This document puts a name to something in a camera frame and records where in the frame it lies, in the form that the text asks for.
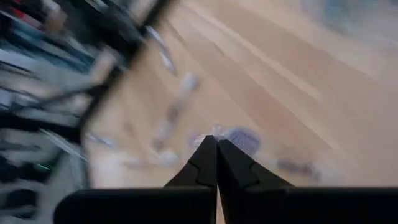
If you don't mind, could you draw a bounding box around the orange white wrapped toothbrush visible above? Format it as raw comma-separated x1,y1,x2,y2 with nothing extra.
123,149,181,170

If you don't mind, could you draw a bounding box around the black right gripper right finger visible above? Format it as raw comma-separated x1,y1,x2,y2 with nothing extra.
217,139,398,224

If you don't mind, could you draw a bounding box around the clear acrylic organizer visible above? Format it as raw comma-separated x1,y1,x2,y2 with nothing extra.
300,0,398,47

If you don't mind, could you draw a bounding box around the purple white toothbrush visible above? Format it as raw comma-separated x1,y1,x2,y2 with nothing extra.
85,132,118,149
188,124,264,158
145,24,177,77
275,157,345,186
150,71,201,153

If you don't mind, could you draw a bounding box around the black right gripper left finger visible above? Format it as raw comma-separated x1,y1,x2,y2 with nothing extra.
54,135,218,224

